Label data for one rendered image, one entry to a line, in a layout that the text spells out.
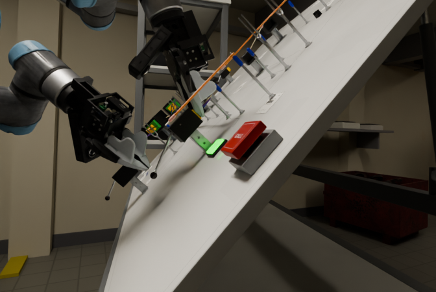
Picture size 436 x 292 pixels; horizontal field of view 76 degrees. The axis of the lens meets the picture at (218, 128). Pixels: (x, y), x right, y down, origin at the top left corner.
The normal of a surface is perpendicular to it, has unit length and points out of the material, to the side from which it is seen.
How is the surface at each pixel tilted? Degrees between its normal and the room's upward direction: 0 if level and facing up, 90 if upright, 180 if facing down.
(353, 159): 90
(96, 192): 90
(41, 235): 90
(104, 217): 90
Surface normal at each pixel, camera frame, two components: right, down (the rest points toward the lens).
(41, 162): 0.41, 0.00
